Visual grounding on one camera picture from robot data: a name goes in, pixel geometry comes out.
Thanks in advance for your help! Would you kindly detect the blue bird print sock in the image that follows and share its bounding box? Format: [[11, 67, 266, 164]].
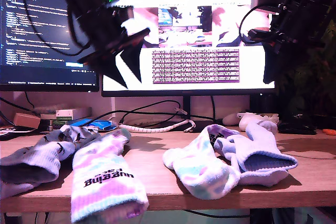
[[0, 124, 102, 185], [0, 179, 36, 199]]

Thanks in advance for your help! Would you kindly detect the tie-dye Hugging Face sock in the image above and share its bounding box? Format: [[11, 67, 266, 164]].
[[70, 127, 150, 223], [162, 124, 241, 200]]

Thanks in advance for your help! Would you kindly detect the green leafy houseplant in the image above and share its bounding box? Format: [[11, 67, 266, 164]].
[[275, 19, 336, 120]]

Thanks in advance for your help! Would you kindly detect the blue plastic pouch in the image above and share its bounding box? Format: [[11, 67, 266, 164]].
[[69, 119, 118, 132]]

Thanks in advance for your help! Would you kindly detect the monitor with bright white screen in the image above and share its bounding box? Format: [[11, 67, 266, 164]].
[[101, 0, 276, 116]]

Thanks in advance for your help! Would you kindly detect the white box with green label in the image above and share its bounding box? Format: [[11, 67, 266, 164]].
[[55, 108, 92, 121]]

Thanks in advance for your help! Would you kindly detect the white game controller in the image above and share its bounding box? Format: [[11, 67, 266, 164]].
[[238, 112, 279, 132]]

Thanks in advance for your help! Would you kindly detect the black flat device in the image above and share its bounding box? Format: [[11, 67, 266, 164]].
[[277, 121, 317, 136]]

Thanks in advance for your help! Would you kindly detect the white oval device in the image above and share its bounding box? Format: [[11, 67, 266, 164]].
[[222, 113, 241, 126]]

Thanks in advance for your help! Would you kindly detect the small green white box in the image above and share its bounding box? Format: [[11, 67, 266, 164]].
[[39, 120, 64, 132]]

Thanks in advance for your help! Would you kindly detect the monitor with dark code screen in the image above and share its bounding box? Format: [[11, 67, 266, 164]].
[[0, 0, 100, 93]]

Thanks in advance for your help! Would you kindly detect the small brown cardboard box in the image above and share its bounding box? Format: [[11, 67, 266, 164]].
[[13, 113, 41, 130]]

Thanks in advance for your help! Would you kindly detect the black pad with stickers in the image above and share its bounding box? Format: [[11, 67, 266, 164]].
[[0, 126, 37, 141]]

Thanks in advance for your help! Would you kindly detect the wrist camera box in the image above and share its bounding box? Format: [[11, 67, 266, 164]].
[[121, 18, 151, 37], [250, 0, 283, 14]]

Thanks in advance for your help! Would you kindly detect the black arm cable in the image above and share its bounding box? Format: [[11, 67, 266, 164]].
[[238, 5, 279, 44], [20, 0, 91, 57]]

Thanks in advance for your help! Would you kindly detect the white spiral cable wrap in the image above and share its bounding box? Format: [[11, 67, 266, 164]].
[[119, 119, 196, 134]]

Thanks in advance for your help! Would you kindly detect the black monitor cable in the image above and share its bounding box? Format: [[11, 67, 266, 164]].
[[209, 96, 217, 125]]

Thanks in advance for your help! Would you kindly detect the black under-table cable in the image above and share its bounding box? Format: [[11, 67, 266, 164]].
[[183, 209, 251, 219]]

